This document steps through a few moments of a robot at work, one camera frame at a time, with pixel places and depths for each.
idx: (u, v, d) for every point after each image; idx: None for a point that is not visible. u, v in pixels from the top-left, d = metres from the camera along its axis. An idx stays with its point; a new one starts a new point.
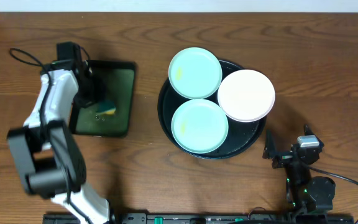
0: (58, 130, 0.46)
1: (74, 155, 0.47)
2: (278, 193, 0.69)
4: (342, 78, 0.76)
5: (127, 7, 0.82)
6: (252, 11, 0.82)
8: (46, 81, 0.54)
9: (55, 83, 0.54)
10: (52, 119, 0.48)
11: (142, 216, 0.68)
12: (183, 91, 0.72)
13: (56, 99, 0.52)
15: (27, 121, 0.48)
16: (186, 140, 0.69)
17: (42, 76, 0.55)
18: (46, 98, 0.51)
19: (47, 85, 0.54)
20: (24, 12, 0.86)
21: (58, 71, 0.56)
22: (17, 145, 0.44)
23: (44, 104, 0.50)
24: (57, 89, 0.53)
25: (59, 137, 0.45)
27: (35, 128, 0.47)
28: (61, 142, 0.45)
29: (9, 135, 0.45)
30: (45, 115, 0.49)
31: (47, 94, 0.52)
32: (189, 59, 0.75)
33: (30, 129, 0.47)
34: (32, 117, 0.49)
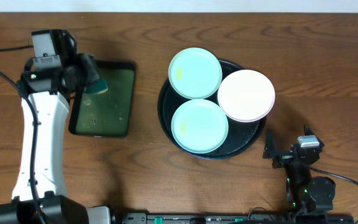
0: (52, 210, 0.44)
1: (72, 219, 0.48)
2: (278, 193, 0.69)
4: (341, 79, 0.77)
5: (127, 7, 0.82)
6: (252, 12, 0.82)
8: (29, 113, 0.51)
9: (40, 119, 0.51)
10: (43, 178, 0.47)
11: (142, 216, 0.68)
12: (183, 91, 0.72)
13: (46, 148, 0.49)
15: (19, 177, 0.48)
16: (186, 141, 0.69)
17: (23, 101, 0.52)
18: (34, 141, 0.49)
19: (33, 127, 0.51)
20: (24, 12, 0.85)
21: (41, 96, 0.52)
22: (11, 222, 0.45)
23: (33, 151, 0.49)
24: (45, 129, 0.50)
25: (55, 216, 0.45)
27: (28, 199, 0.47)
28: (56, 219, 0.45)
29: None
30: (35, 165, 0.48)
31: (35, 135, 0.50)
32: (189, 59, 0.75)
33: (22, 202, 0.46)
34: (23, 171, 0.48)
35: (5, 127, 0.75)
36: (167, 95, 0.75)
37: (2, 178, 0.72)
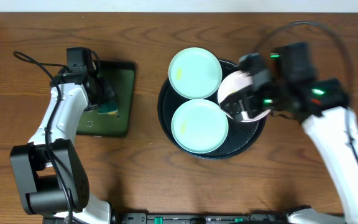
0: (62, 150, 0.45)
1: (78, 177, 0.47)
2: (278, 193, 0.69)
4: (342, 78, 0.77)
5: (127, 7, 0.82)
6: (253, 11, 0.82)
8: (56, 94, 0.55)
9: (64, 98, 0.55)
10: (58, 137, 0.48)
11: (142, 216, 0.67)
12: (183, 91, 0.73)
13: (64, 115, 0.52)
15: (32, 138, 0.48)
16: (187, 140, 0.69)
17: (51, 90, 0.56)
18: (54, 114, 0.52)
19: (56, 101, 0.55)
20: (25, 12, 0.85)
21: (68, 85, 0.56)
22: (20, 163, 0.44)
23: (51, 121, 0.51)
24: (66, 105, 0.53)
25: (64, 158, 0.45)
27: (40, 146, 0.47)
28: (64, 163, 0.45)
29: (13, 153, 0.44)
30: (51, 132, 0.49)
31: (56, 109, 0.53)
32: (189, 59, 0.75)
33: (35, 147, 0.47)
34: (37, 135, 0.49)
35: (5, 126, 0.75)
36: (167, 95, 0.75)
37: (2, 177, 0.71)
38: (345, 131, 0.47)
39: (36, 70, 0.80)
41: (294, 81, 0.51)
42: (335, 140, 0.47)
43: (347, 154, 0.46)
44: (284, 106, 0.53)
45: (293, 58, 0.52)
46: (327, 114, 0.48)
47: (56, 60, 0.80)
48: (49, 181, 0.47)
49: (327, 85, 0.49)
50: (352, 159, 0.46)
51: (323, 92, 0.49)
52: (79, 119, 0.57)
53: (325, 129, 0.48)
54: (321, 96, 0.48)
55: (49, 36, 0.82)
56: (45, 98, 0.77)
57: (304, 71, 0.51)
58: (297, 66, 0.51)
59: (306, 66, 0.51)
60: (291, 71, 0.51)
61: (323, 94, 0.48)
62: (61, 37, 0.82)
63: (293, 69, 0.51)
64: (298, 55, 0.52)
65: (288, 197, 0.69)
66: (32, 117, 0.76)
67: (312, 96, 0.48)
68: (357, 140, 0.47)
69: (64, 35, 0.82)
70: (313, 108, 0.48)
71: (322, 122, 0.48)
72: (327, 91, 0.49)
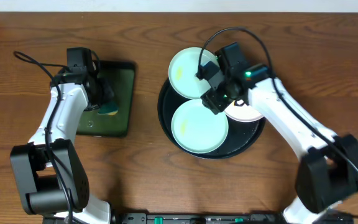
0: (62, 150, 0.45)
1: (78, 177, 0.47)
2: (278, 194, 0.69)
4: (342, 78, 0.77)
5: (127, 7, 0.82)
6: (252, 11, 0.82)
8: (56, 94, 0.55)
9: (64, 98, 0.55)
10: (58, 137, 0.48)
11: (142, 216, 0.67)
12: (183, 91, 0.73)
13: (64, 115, 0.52)
15: (33, 138, 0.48)
16: (186, 140, 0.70)
17: (51, 89, 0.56)
18: (54, 114, 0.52)
19: (56, 101, 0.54)
20: (24, 12, 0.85)
21: (68, 85, 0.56)
22: (20, 163, 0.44)
23: (51, 121, 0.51)
24: (66, 105, 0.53)
25: (64, 158, 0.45)
27: (40, 146, 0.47)
28: (64, 163, 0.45)
29: (13, 154, 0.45)
30: (51, 132, 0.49)
31: (56, 109, 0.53)
32: (189, 59, 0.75)
33: (35, 147, 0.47)
34: (37, 135, 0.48)
35: (5, 126, 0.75)
36: (167, 95, 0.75)
37: (2, 177, 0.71)
38: (271, 90, 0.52)
39: (36, 70, 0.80)
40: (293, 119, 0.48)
41: (232, 70, 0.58)
42: (265, 99, 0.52)
43: (278, 107, 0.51)
44: (230, 95, 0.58)
45: (227, 54, 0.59)
46: (259, 85, 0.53)
47: (56, 60, 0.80)
48: (49, 181, 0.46)
49: (257, 68, 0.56)
50: (285, 111, 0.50)
51: (252, 73, 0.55)
52: (79, 119, 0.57)
53: (261, 101, 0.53)
54: (250, 76, 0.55)
55: (48, 36, 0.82)
56: (45, 98, 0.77)
57: (241, 63, 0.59)
58: (234, 61, 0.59)
59: (241, 60, 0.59)
60: (230, 66, 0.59)
61: (252, 75, 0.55)
62: (61, 37, 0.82)
63: (230, 63, 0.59)
64: (232, 51, 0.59)
65: (287, 197, 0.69)
66: (32, 117, 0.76)
67: (245, 78, 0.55)
68: (285, 95, 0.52)
69: (63, 35, 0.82)
70: (248, 86, 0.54)
71: (255, 91, 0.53)
72: (256, 72, 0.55)
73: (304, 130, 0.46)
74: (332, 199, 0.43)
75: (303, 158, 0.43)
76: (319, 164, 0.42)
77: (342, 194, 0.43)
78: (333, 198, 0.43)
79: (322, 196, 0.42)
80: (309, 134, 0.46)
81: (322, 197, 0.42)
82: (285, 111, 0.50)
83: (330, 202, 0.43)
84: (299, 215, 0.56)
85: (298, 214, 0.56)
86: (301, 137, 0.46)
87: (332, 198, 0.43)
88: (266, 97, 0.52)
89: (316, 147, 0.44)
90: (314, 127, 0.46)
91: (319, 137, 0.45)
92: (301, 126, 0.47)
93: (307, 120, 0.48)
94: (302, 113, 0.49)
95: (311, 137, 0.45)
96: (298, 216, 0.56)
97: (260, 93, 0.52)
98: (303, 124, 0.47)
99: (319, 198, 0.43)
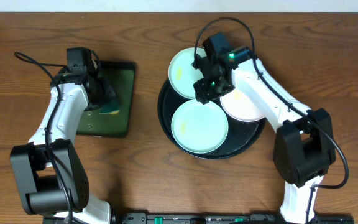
0: (63, 150, 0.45)
1: (79, 177, 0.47)
2: (278, 193, 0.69)
4: (342, 79, 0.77)
5: (127, 7, 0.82)
6: (252, 11, 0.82)
8: (55, 94, 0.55)
9: (64, 98, 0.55)
10: (58, 138, 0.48)
11: (142, 216, 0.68)
12: (183, 91, 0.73)
13: (64, 116, 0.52)
15: (32, 138, 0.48)
16: (186, 140, 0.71)
17: (51, 89, 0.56)
18: (53, 114, 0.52)
19: (56, 101, 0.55)
20: (25, 12, 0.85)
21: (69, 85, 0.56)
22: (20, 163, 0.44)
23: (51, 121, 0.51)
24: (66, 106, 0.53)
25: (63, 158, 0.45)
27: (40, 146, 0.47)
28: (64, 163, 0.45)
29: (12, 153, 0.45)
30: (51, 133, 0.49)
31: (56, 109, 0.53)
32: (190, 60, 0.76)
33: (35, 147, 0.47)
34: (37, 135, 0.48)
35: (5, 126, 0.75)
36: (167, 95, 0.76)
37: (2, 178, 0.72)
38: (252, 69, 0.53)
39: (36, 70, 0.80)
40: (271, 97, 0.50)
41: (217, 55, 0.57)
42: (243, 76, 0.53)
43: (257, 84, 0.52)
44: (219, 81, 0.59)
45: (211, 40, 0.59)
46: (241, 66, 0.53)
47: (57, 59, 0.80)
48: (49, 182, 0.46)
49: (240, 50, 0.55)
50: (265, 90, 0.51)
51: (235, 54, 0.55)
52: (79, 119, 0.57)
53: (243, 81, 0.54)
54: (234, 57, 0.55)
55: (48, 36, 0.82)
56: (45, 98, 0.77)
57: (225, 49, 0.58)
58: (218, 47, 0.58)
59: (225, 46, 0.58)
60: (214, 51, 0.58)
61: (235, 56, 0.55)
62: (61, 37, 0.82)
63: (214, 48, 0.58)
64: (216, 38, 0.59)
65: None
66: (32, 116, 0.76)
67: (228, 59, 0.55)
68: (265, 75, 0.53)
69: (64, 35, 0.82)
70: (229, 66, 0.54)
71: (236, 70, 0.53)
72: (240, 53, 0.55)
73: (281, 106, 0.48)
74: (306, 167, 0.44)
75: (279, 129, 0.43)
76: (294, 135, 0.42)
77: (315, 162, 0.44)
78: (307, 166, 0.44)
79: (298, 165, 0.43)
80: (285, 109, 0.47)
81: (297, 165, 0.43)
82: (264, 89, 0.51)
83: (306, 170, 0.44)
84: (292, 208, 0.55)
85: (290, 208, 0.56)
86: (278, 112, 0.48)
87: (306, 167, 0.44)
88: (247, 76, 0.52)
89: (290, 121, 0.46)
90: (290, 102, 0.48)
91: (293, 111, 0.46)
92: (277, 101, 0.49)
93: (284, 96, 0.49)
94: (281, 91, 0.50)
95: (287, 112, 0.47)
96: (290, 208, 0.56)
97: (240, 70, 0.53)
98: (279, 100, 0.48)
99: (294, 167, 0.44)
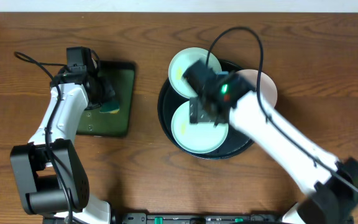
0: (63, 150, 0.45)
1: (79, 177, 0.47)
2: (278, 193, 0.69)
4: (342, 79, 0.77)
5: (127, 7, 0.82)
6: (252, 11, 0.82)
8: (56, 94, 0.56)
9: (64, 98, 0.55)
10: (58, 138, 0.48)
11: (142, 216, 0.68)
12: (183, 91, 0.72)
13: (64, 115, 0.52)
15: (32, 138, 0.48)
16: (186, 140, 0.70)
17: (51, 89, 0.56)
18: (53, 114, 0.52)
19: (56, 101, 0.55)
20: (25, 12, 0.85)
21: (69, 85, 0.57)
22: (20, 163, 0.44)
23: (51, 121, 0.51)
24: (66, 106, 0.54)
25: (64, 158, 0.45)
27: (40, 146, 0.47)
28: (64, 163, 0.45)
29: (12, 154, 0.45)
30: (51, 133, 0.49)
31: (56, 109, 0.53)
32: (190, 58, 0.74)
33: (35, 147, 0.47)
34: (37, 135, 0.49)
35: (5, 126, 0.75)
36: (167, 95, 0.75)
37: (2, 178, 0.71)
38: (255, 109, 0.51)
39: (36, 70, 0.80)
40: (289, 147, 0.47)
41: (204, 89, 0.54)
42: (248, 121, 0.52)
43: (268, 129, 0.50)
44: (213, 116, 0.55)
45: (192, 71, 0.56)
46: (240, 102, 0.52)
47: (56, 59, 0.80)
48: (49, 182, 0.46)
49: (234, 83, 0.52)
50: (280, 138, 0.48)
51: (229, 87, 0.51)
52: (79, 118, 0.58)
53: (245, 119, 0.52)
54: (228, 92, 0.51)
55: (48, 36, 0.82)
56: (44, 98, 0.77)
57: (210, 80, 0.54)
58: (202, 79, 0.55)
59: (209, 76, 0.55)
60: (199, 84, 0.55)
61: (230, 90, 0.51)
62: (61, 37, 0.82)
63: (199, 81, 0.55)
64: (197, 70, 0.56)
65: (288, 197, 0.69)
66: (32, 116, 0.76)
67: (221, 95, 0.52)
68: (274, 115, 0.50)
69: (64, 35, 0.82)
70: (226, 105, 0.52)
71: (237, 111, 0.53)
72: (233, 85, 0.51)
73: (306, 161, 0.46)
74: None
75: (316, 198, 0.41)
76: (330, 201, 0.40)
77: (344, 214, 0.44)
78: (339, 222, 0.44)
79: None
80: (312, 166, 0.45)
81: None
82: (279, 137, 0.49)
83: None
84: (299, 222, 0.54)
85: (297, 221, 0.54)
86: (302, 167, 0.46)
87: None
88: (251, 118, 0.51)
89: (321, 182, 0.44)
90: (315, 155, 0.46)
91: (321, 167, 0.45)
92: (299, 155, 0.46)
93: (305, 146, 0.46)
94: (300, 138, 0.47)
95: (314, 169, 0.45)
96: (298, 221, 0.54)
97: (240, 111, 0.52)
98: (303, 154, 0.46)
99: None
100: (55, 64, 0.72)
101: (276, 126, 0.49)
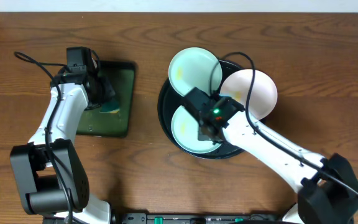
0: (62, 150, 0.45)
1: (79, 177, 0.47)
2: (278, 193, 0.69)
4: (341, 79, 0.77)
5: (127, 7, 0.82)
6: (252, 11, 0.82)
8: (55, 94, 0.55)
9: (64, 98, 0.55)
10: (58, 137, 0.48)
11: (142, 216, 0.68)
12: (183, 91, 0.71)
13: (64, 115, 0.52)
15: (32, 138, 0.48)
16: (186, 140, 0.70)
17: (51, 89, 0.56)
18: (53, 114, 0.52)
19: (56, 101, 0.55)
20: (25, 12, 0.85)
21: (69, 85, 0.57)
22: (20, 163, 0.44)
23: (51, 121, 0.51)
24: (66, 106, 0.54)
25: (63, 158, 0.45)
27: (40, 146, 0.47)
28: (64, 163, 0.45)
29: (12, 153, 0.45)
30: (51, 133, 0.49)
31: (56, 109, 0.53)
32: (190, 58, 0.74)
33: (35, 147, 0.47)
34: (37, 135, 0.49)
35: (5, 126, 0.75)
36: (168, 95, 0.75)
37: (2, 178, 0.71)
38: (245, 124, 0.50)
39: (36, 70, 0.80)
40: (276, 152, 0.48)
41: (201, 115, 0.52)
42: (237, 135, 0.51)
43: (257, 140, 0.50)
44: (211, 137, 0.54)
45: (188, 99, 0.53)
46: (230, 122, 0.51)
47: (56, 59, 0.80)
48: (50, 181, 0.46)
49: (223, 104, 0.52)
50: (266, 144, 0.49)
51: (220, 109, 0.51)
52: (79, 118, 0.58)
53: (237, 138, 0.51)
54: (219, 113, 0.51)
55: (48, 36, 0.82)
56: (44, 98, 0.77)
57: (206, 104, 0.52)
58: (198, 104, 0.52)
59: (205, 101, 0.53)
60: (196, 111, 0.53)
61: (220, 112, 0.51)
62: (61, 37, 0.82)
63: (195, 107, 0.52)
64: (193, 96, 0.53)
65: (287, 197, 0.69)
66: (32, 116, 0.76)
67: (214, 117, 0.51)
68: (260, 126, 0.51)
69: (64, 35, 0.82)
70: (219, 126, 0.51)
71: (228, 129, 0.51)
72: (223, 107, 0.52)
73: (291, 162, 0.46)
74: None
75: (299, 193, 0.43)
76: (317, 193, 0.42)
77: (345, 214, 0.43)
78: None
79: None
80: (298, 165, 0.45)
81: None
82: (268, 145, 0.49)
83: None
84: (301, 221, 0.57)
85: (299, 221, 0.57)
86: (289, 170, 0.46)
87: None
88: (242, 133, 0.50)
89: (308, 178, 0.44)
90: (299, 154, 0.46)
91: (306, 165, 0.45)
92: (286, 157, 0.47)
93: (291, 149, 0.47)
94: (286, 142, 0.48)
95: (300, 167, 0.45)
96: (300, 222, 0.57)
97: (232, 128, 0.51)
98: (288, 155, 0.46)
99: None
100: (55, 65, 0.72)
101: (263, 134, 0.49)
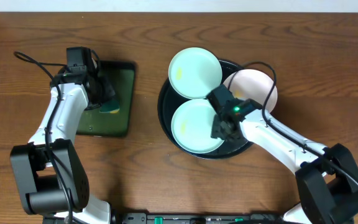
0: (62, 150, 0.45)
1: (78, 177, 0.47)
2: (278, 193, 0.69)
4: (341, 79, 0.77)
5: (127, 7, 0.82)
6: (252, 11, 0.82)
8: (55, 94, 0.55)
9: (64, 98, 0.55)
10: (58, 138, 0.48)
11: (142, 216, 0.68)
12: (183, 91, 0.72)
13: (64, 115, 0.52)
15: (32, 138, 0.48)
16: (186, 140, 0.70)
17: (51, 89, 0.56)
18: (53, 114, 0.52)
19: (56, 101, 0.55)
20: (25, 12, 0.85)
21: (69, 85, 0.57)
22: (20, 164, 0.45)
23: (51, 121, 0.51)
24: (66, 106, 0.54)
25: (64, 158, 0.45)
27: (40, 146, 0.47)
28: (64, 163, 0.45)
29: (12, 154, 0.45)
30: (51, 133, 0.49)
31: (56, 109, 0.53)
32: (190, 60, 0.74)
33: (35, 147, 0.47)
34: (37, 135, 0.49)
35: (5, 126, 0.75)
36: (167, 95, 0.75)
37: (2, 178, 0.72)
38: (258, 118, 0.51)
39: (37, 71, 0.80)
40: (283, 140, 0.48)
41: (223, 110, 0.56)
42: (252, 127, 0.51)
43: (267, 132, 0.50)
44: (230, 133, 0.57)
45: (213, 93, 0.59)
46: (248, 117, 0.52)
47: (57, 59, 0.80)
48: (49, 182, 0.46)
49: (246, 103, 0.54)
50: (275, 135, 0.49)
51: (240, 106, 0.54)
52: (79, 118, 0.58)
53: (252, 132, 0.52)
54: (238, 110, 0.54)
55: (48, 36, 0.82)
56: (45, 98, 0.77)
57: (230, 101, 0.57)
58: (222, 100, 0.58)
59: (229, 98, 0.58)
60: (219, 106, 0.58)
61: (241, 109, 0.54)
62: (61, 37, 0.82)
63: (218, 102, 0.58)
64: (219, 92, 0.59)
65: (287, 196, 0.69)
66: (32, 116, 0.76)
67: (234, 113, 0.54)
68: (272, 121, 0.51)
69: (64, 35, 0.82)
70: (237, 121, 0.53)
71: (244, 122, 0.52)
72: (245, 105, 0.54)
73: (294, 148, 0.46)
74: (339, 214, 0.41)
75: (298, 175, 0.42)
76: (316, 177, 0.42)
77: (348, 207, 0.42)
78: (341, 214, 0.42)
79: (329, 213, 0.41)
80: (300, 151, 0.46)
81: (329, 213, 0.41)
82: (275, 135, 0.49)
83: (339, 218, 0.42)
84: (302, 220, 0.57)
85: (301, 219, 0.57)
86: (293, 156, 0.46)
87: (339, 214, 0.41)
88: (255, 125, 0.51)
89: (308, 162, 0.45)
90: (304, 143, 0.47)
91: (309, 152, 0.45)
92: (290, 145, 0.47)
93: (297, 139, 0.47)
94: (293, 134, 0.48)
95: (302, 153, 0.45)
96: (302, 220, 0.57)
97: (247, 122, 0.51)
98: (293, 142, 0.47)
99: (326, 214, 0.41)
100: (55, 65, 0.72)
101: (274, 127, 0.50)
